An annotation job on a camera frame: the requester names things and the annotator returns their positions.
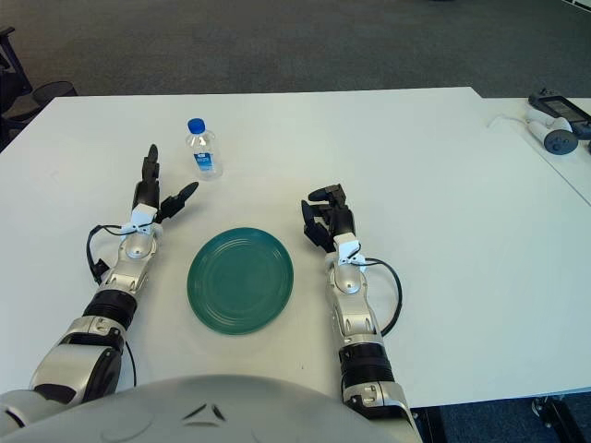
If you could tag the black handheld screen device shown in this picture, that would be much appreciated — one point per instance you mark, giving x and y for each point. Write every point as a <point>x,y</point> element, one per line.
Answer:
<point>561,108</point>

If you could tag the black table foot with caster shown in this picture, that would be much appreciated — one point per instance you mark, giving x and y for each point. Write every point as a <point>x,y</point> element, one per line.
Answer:
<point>563,420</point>

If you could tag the clear bottle with blue cap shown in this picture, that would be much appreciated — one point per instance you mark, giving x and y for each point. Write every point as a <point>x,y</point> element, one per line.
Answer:
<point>203,159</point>

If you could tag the black office chair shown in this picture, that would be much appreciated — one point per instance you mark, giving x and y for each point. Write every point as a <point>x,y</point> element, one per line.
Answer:
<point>11,92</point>

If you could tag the silver robot torso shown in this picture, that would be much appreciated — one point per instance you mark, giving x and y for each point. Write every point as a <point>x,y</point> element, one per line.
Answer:
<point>208,410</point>

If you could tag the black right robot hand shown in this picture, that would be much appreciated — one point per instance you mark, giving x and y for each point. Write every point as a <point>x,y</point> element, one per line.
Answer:
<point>341,221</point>

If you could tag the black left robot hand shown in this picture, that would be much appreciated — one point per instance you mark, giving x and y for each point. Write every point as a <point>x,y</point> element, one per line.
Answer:
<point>147,191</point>

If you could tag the green ceramic plate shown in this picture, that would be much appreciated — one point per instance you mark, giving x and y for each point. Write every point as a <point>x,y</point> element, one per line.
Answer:
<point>240,281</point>

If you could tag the black table leg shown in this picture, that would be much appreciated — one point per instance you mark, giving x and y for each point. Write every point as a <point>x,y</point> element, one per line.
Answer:
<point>429,427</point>

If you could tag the grey handheld controller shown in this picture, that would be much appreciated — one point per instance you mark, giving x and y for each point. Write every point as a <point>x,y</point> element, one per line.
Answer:
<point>558,140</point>

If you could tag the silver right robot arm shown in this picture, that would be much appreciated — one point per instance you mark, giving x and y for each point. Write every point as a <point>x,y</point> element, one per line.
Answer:
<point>360,332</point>

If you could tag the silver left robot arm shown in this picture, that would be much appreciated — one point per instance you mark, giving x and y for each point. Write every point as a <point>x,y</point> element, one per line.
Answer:
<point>111,304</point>

